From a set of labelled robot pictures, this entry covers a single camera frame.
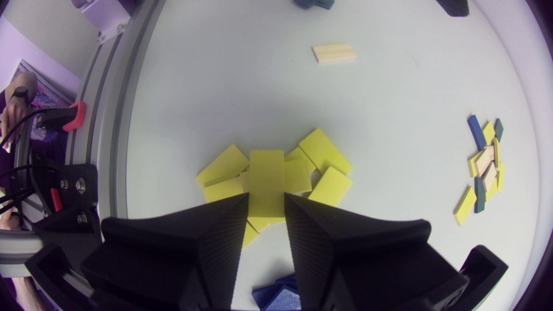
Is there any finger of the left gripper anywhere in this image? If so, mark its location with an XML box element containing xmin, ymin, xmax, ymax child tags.
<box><xmin>435</xmin><ymin>0</ymin><xmax>470</xmax><ymax>17</ymax></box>

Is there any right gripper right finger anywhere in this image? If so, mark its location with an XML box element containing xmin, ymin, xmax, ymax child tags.
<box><xmin>284</xmin><ymin>193</ymin><xmax>470</xmax><ymax>311</ymax></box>

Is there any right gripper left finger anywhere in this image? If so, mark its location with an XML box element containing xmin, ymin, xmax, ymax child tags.
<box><xmin>81</xmin><ymin>193</ymin><xmax>250</xmax><ymax>311</ymax></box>

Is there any pile of blue wooden blocks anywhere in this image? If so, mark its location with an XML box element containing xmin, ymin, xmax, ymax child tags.
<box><xmin>252</xmin><ymin>274</ymin><xmax>302</xmax><ymax>311</ymax></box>

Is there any pile of yellow wooden blocks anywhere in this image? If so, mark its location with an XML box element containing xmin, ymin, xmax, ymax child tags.
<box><xmin>196</xmin><ymin>144</ymin><xmax>321</xmax><ymax>250</ymax></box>

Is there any blue wooden block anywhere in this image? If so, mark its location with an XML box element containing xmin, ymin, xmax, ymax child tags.
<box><xmin>467</xmin><ymin>114</ymin><xmax>487</xmax><ymax>151</ymax></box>

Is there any natural wooden block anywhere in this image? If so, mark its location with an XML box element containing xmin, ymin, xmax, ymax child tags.
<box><xmin>474</xmin><ymin>146</ymin><xmax>495</xmax><ymax>177</ymax></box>
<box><xmin>312</xmin><ymin>43</ymin><xmax>357</xmax><ymax>64</ymax></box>

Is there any pile of green wooden blocks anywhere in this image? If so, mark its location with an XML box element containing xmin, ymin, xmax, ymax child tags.
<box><xmin>294</xmin><ymin>0</ymin><xmax>335</xmax><ymax>10</ymax></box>

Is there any person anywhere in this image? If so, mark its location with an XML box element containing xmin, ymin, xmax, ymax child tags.
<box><xmin>0</xmin><ymin>71</ymin><xmax>38</xmax><ymax>149</ymax></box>

